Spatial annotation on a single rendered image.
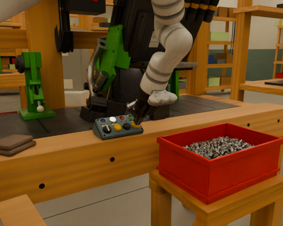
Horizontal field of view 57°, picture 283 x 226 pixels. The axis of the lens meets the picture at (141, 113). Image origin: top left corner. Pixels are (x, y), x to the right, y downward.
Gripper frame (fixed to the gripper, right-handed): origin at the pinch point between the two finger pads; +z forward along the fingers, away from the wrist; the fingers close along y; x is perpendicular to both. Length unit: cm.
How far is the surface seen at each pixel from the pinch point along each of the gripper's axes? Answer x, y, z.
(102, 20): -661, -293, 320
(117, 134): 2.2, 7.7, 3.2
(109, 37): -40.9, -4.0, -4.9
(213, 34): -384, -463, 189
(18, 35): -73, 26, 16
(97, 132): -1.5, 12.7, 5.3
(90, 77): -35.6, 3.3, 11.3
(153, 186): 19.8, 0.6, 9.7
